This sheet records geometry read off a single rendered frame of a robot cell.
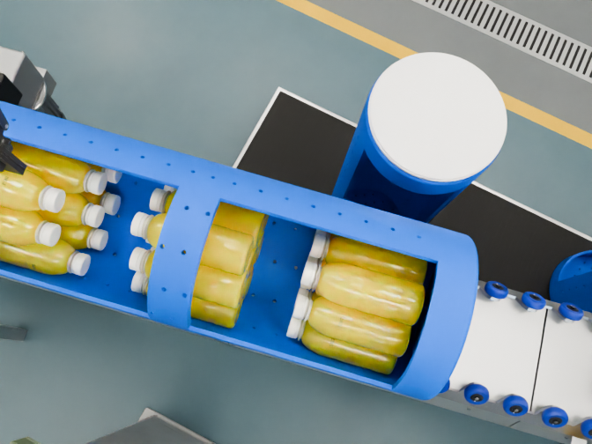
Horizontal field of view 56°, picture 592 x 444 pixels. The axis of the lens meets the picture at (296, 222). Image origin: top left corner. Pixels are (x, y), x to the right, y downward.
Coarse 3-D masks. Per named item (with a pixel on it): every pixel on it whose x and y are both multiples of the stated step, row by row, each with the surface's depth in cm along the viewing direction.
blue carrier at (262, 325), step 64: (64, 128) 89; (128, 192) 108; (192, 192) 84; (256, 192) 86; (128, 256) 107; (192, 256) 81; (448, 256) 84; (192, 320) 98; (256, 320) 103; (448, 320) 80; (384, 384) 89
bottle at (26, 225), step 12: (0, 216) 91; (12, 216) 91; (24, 216) 92; (36, 216) 93; (0, 228) 91; (12, 228) 91; (24, 228) 91; (36, 228) 92; (0, 240) 93; (12, 240) 92; (24, 240) 92; (36, 240) 93
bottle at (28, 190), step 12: (0, 180) 88; (12, 180) 88; (24, 180) 88; (36, 180) 89; (0, 192) 88; (12, 192) 88; (24, 192) 88; (36, 192) 89; (0, 204) 89; (12, 204) 88; (24, 204) 89; (36, 204) 89
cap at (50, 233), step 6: (48, 222) 94; (42, 228) 92; (48, 228) 92; (54, 228) 93; (60, 228) 95; (42, 234) 92; (48, 234) 92; (54, 234) 93; (60, 234) 96; (42, 240) 92; (48, 240) 92; (54, 240) 94
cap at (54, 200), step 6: (48, 192) 89; (54, 192) 89; (60, 192) 90; (48, 198) 89; (54, 198) 89; (60, 198) 91; (48, 204) 89; (54, 204) 89; (60, 204) 91; (48, 210) 90; (54, 210) 90; (60, 210) 92
